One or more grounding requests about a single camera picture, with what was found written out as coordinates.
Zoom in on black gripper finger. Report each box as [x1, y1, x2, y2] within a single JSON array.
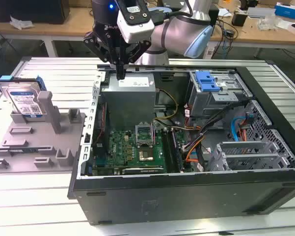
[[121, 40, 152, 81], [82, 31, 122, 81]]

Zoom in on hard disk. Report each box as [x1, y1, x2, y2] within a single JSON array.
[[0, 74, 45, 119]]

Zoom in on blue data wire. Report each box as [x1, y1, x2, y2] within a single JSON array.
[[231, 112, 255, 143]]

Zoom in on orange power wire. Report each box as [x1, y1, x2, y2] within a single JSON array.
[[238, 123, 250, 143]]

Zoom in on metal disk bay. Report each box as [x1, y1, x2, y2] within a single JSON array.
[[207, 141, 295, 173]]

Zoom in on wooden desk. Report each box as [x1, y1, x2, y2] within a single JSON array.
[[0, 4, 295, 59]]

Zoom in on grey power supply unit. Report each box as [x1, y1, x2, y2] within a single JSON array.
[[101, 73, 158, 130]]

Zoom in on black computer tower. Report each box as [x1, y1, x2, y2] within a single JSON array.
[[0, 0, 71, 25]]

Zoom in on blue plastic drive latch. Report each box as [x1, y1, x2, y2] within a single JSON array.
[[195, 70, 218, 92]]

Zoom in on crumpled white paper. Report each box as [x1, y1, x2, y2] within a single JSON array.
[[9, 15, 35, 30]]

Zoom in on metal socket cover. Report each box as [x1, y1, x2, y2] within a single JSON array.
[[135, 122, 154, 148]]

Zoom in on metal optical drive cage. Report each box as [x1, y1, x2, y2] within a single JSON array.
[[188, 70, 253, 123]]

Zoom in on green motherboard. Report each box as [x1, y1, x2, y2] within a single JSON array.
[[92, 129, 194, 176]]

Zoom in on black RAM slot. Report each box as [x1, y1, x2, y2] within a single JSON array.
[[161, 128, 173, 173], [165, 128, 178, 173]]

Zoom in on small black box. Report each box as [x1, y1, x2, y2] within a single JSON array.
[[232, 11, 248, 27]]

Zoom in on CPU socket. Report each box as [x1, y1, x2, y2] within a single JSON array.
[[136, 146, 157, 163]]

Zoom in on installed RAM stick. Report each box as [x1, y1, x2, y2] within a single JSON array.
[[171, 127, 184, 172]]

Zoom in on grey parts rack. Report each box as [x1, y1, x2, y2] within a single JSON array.
[[0, 90, 88, 174]]

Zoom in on black graphics card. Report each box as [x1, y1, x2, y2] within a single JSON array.
[[114, 166, 164, 176]]

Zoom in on RAM stick on rack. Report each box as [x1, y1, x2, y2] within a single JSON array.
[[8, 147, 52, 154]]

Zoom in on flat silver device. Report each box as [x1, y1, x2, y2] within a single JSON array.
[[246, 6, 277, 19]]

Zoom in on clear plastic bags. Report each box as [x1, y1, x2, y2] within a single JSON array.
[[257, 14, 279, 31]]

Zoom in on black PC case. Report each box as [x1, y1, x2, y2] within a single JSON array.
[[67, 59, 295, 226]]

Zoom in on blue cardboard box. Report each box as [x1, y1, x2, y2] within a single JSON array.
[[274, 2, 295, 20]]

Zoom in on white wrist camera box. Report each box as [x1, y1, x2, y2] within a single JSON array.
[[116, 0, 155, 44]]

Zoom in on thick black camera cable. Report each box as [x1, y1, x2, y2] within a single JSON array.
[[151, 0, 194, 25]]

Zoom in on yellow black power wires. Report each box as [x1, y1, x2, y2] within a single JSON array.
[[153, 88, 179, 123]]

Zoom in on red fan wire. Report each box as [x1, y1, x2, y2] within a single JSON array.
[[94, 102, 107, 148]]

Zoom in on black sleeved cable bundle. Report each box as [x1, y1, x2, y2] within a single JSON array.
[[197, 99, 252, 138]]

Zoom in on orange yellow wire bundle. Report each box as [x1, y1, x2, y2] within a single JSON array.
[[183, 124, 208, 164]]

